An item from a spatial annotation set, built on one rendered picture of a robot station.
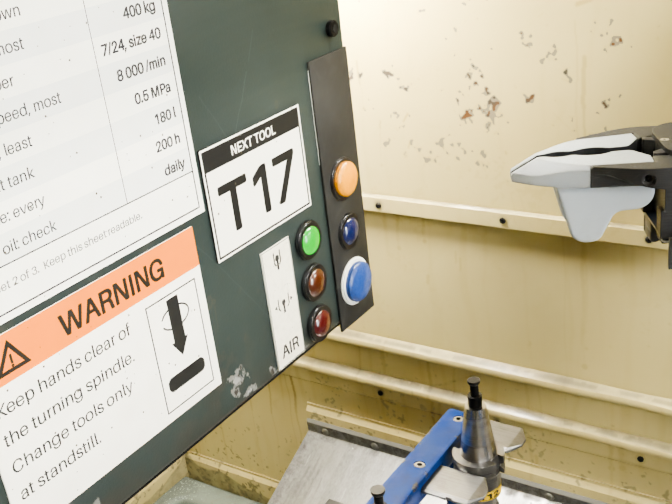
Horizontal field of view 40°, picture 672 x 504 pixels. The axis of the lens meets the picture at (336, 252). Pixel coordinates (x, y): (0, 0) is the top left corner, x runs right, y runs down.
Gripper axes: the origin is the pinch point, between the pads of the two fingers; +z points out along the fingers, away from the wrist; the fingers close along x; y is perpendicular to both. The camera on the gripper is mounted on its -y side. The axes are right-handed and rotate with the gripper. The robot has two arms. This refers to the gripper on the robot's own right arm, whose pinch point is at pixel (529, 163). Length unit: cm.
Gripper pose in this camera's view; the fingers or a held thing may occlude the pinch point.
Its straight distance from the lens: 65.6
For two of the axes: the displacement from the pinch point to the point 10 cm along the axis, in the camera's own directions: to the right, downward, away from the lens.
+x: 0.6, -4.1, 9.1
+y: 1.1, 9.1, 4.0
